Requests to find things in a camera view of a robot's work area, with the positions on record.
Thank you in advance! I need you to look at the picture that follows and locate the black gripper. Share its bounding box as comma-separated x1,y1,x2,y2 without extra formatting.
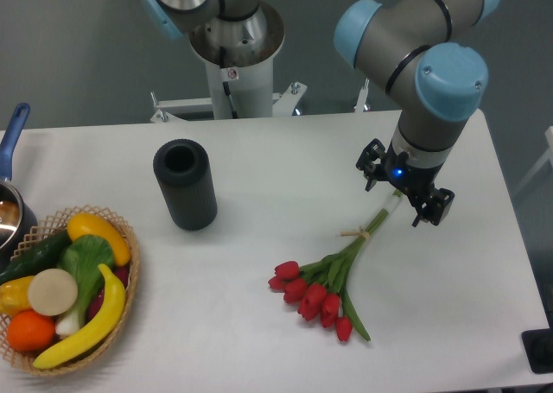
355,138,455,226

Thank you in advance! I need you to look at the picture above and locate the red tulip bouquet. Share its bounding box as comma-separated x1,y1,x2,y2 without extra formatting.
268,190,403,343

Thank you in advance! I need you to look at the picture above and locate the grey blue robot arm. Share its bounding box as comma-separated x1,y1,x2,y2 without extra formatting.
141,0,500,225

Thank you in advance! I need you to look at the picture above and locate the black device at edge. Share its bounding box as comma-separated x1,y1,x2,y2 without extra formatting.
521,328,552,374

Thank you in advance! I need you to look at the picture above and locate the dark grey ribbed vase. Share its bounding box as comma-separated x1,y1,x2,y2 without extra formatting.
153,139,218,231

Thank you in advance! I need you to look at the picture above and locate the dark red vegetable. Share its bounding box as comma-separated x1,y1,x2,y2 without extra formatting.
86,266,130,323

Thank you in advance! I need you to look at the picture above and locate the yellow banana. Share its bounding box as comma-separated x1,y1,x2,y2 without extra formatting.
33,263,126,370

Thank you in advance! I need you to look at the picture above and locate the green bok choy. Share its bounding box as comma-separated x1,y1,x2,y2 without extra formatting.
55,234,114,339

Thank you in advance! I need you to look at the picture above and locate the woven wicker basket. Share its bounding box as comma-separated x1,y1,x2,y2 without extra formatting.
1,205,140,377

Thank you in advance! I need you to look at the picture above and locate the green cucumber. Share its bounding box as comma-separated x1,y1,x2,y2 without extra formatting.
1,230,72,284

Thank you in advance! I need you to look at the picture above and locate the beige round disc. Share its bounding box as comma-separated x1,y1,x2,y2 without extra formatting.
27,269,78,316

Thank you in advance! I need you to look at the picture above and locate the orange fruit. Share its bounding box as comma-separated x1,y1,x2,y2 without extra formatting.
6,310,55,352

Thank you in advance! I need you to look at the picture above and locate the yellow bell pepper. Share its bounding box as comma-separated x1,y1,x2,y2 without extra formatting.
1,276,35,317

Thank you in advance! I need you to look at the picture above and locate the white frame at right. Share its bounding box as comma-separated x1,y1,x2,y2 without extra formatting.
513,126,552,200

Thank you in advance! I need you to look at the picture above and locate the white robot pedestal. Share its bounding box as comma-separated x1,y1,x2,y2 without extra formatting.
149,0,308,124

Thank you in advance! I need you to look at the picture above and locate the blue handled saucepan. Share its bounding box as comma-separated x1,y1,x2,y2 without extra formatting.
1,103,37,271

